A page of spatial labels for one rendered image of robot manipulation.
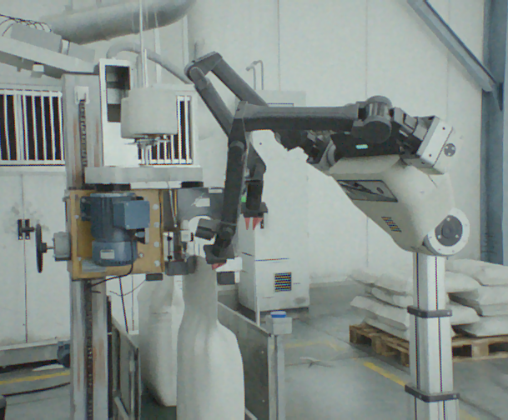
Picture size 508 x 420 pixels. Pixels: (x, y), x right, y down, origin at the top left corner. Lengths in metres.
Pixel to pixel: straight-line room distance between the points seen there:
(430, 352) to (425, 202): 0.50
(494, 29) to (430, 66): 0.84
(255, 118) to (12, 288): 3.66
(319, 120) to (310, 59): 5.46
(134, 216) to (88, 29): 3.03
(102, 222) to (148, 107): 0.42
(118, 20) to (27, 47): 0.64
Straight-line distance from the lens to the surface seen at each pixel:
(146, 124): 2.35
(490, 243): 8.34
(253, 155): 2.31
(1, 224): 5.22
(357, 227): 7.44
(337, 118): 1.81
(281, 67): 7.13
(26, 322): 5.32
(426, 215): 2.07
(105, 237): 2.34
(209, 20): 5.89
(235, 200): 2.08
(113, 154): 4.77
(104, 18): 5.12
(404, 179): 1.98
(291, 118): 1.82
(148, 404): 3.19
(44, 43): 5.03
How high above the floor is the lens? 1.38
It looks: 3 degrees down
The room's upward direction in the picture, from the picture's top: 1 degrees counter-clockwise
